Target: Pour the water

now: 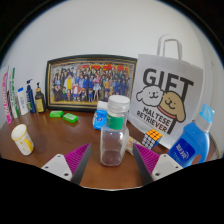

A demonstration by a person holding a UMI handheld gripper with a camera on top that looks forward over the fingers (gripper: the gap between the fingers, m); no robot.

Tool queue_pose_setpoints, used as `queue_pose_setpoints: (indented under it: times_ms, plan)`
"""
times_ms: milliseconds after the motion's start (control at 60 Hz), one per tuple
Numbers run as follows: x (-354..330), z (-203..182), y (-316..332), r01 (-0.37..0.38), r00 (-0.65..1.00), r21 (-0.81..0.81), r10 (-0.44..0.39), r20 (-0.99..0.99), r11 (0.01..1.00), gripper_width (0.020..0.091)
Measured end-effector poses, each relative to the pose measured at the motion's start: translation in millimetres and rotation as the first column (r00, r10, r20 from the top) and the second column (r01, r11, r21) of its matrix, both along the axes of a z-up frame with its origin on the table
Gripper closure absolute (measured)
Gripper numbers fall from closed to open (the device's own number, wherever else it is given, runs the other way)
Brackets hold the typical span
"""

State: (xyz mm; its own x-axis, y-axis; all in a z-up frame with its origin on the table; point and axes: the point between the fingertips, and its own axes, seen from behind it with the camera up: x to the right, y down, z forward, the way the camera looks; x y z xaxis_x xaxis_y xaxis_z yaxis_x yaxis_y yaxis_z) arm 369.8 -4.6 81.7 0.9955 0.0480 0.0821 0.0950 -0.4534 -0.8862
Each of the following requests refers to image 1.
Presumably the white and green book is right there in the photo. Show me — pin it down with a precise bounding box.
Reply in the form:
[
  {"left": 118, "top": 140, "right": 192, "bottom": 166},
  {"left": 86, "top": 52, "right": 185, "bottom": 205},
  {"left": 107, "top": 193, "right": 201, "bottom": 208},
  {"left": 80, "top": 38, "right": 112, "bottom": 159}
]
[{"left": 7, "top": 67, "right": 20, "bottom": 120}]

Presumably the small green box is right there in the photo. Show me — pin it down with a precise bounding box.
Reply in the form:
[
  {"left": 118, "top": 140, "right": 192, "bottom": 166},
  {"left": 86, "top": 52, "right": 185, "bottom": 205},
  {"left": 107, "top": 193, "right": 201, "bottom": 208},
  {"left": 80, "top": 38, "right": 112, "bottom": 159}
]
[
  {"left": 62, "top": 112, "right": 79, "bottom": 124},
  {"left": 48, "top": 110, "right": 65, "bottom": 118}
]

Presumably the white printed gift bag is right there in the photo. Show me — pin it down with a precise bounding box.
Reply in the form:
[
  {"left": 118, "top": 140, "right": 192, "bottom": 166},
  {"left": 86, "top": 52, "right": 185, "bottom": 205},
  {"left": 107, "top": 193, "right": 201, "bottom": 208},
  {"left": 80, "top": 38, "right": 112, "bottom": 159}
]
[{"left": 128, "top": 34, "right": 205, "bottom": 150}]

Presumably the colourful puzzle cube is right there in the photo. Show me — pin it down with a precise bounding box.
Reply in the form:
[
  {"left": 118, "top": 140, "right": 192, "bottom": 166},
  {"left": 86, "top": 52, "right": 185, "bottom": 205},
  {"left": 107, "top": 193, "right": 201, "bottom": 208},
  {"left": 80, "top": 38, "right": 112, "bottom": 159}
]
[{"left": 141, "top": 128, "right": 163, "bottom": 151}]

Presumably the blue tissue pack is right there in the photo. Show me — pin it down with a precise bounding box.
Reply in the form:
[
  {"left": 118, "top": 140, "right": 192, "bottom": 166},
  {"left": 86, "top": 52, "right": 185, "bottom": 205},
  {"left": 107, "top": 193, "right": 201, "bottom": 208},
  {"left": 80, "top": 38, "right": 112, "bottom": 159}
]
[{"left": 92, "top": 100, "right": 109, "bottom": 131}]

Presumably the amber pump bottle yellow label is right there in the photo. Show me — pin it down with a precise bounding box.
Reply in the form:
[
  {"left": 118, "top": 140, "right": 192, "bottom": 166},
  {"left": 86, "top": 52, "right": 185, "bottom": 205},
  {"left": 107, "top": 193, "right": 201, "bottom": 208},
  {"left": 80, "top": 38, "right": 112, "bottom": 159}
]
[{"left": 34, "top": 82, "right": 46, "bottom": 114}]

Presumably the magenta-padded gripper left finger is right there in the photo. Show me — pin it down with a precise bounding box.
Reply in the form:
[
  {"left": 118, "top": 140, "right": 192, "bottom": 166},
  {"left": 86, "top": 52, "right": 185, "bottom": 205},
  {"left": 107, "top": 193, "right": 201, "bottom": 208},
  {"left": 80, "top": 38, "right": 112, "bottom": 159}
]
[{"left": 41, "top": 143, "right": 92, "bottom": 185}]

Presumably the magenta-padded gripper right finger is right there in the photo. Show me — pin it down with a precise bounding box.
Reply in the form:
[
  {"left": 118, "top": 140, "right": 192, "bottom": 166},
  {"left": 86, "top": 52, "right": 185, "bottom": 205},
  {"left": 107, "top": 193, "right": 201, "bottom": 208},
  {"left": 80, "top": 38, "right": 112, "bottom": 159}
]
[{"left": 132, "top": 143, "right": 184, "bottom": 186}]

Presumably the clear plastic bottle white cap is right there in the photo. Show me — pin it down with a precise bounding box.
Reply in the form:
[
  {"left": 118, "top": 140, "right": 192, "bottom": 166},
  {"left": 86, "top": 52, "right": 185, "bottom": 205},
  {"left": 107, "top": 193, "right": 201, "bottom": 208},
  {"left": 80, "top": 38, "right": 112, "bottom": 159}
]
[{"left": 99, "top": 94, "right": 131, "bottom": 167}]

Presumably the dark blue pump bottle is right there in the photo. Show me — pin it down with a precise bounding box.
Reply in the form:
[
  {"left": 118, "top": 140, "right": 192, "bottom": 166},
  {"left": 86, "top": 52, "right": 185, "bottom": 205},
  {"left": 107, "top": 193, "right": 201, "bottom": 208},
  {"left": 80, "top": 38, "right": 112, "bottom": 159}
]
[{"left": 25, "top": 78, "right": 37, "bottom": 114}]

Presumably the pink and white book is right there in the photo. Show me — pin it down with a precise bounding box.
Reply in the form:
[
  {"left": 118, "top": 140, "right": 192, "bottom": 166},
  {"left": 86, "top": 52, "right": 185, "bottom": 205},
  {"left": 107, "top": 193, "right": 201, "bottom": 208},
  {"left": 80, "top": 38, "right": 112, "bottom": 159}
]
[{"left": 1, "top": 71, "right": 14, "bottom": 125}]

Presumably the white bottle blue cap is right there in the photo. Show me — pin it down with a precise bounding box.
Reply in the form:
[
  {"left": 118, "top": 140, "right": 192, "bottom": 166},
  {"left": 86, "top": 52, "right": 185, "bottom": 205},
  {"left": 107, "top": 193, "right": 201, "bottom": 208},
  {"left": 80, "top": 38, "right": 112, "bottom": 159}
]
[{"left": 16, "top": 87, "right": 30, "bottom": 116}]

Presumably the blue detergent bottle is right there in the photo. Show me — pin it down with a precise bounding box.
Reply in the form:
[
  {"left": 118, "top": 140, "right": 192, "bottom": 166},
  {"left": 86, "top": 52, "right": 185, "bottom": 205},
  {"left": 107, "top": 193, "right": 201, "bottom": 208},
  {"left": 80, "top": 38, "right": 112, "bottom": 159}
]
[{"left": 166, "top": 103, "right": 216, "bottom": 168}]

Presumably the white mug yellow handle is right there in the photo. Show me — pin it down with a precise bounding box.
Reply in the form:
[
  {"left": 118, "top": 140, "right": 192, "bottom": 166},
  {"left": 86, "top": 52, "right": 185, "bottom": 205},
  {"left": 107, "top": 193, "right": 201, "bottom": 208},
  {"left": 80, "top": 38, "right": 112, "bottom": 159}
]
[{"left": 10, "top": 123, "right": 35, "bottom": 157}]

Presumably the framed group photo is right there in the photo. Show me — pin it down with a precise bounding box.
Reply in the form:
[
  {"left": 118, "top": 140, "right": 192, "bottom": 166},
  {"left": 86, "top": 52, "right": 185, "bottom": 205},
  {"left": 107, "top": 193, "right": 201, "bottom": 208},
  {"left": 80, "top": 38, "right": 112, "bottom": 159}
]
[{"left": 44, "top": 54, "right": 138, "bottom": 113}]

